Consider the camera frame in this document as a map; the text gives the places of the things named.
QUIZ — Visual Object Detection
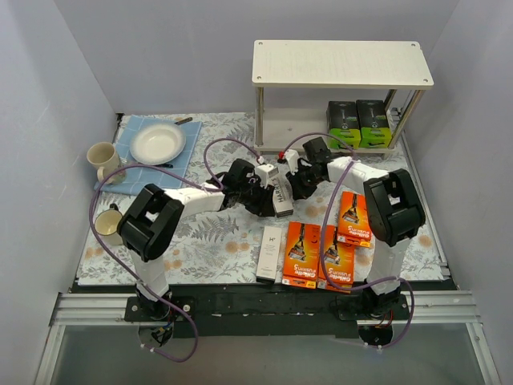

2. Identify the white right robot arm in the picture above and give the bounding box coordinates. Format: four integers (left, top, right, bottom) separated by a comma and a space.
278, 137, 426, 319

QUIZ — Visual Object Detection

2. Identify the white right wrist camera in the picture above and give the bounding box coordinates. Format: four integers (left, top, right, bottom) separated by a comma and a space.
277, 149, 300, 175

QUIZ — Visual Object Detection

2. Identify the white two-tier shelf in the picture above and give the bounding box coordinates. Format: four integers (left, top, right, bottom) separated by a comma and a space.
252, 40, 434, 156

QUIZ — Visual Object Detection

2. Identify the grey Harry's razor box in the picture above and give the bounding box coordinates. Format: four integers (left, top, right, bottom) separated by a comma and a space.
271, 173, 293, 217

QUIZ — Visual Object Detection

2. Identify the white H razor box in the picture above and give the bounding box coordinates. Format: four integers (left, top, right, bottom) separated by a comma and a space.
256, 226, 282, 283

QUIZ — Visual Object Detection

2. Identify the cream mug black handle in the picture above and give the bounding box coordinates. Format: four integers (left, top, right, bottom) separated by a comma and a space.
94, 203, 123, 246

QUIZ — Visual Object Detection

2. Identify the black green razor box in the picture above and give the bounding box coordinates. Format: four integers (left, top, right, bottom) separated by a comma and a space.
356, 99, 392, 148
326, 101, 362, 149

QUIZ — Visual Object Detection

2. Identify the blue checkered cloth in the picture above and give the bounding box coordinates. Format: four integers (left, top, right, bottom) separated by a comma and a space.
101, 115, 202, 196

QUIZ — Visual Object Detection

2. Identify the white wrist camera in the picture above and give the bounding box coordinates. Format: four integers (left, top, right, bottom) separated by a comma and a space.
255, 156, 279, 188
277, 149, 300, 175

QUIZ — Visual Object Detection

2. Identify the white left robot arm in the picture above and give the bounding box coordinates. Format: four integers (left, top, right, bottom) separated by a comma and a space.
117, 159, 279, 321

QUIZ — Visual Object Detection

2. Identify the aluminium rail frame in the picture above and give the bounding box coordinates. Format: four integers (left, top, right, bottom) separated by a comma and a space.
35, 290, 500, 384

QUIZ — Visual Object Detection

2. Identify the cream floral mug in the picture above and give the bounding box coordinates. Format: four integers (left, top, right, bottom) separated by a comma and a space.
87, 142, 122, 182

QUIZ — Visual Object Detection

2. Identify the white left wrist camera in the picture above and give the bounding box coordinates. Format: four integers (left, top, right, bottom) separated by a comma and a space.
255, 156, 279, 188

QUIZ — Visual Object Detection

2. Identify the orange Gillette razor box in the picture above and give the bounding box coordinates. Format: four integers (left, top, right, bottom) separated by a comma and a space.
337, 191, 372, 248
281, 221, 321, 290
322, 225, 355, 288

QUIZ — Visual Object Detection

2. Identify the floral table mat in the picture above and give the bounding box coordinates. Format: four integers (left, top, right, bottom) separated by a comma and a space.
77, 112, 450, 286

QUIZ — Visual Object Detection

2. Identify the white ceramic plate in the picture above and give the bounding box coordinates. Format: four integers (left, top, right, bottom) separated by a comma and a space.
130, 124, 186, 165

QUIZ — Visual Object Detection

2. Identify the black handled knife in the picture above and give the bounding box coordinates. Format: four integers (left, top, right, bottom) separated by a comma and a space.
175, 117, 193, 126

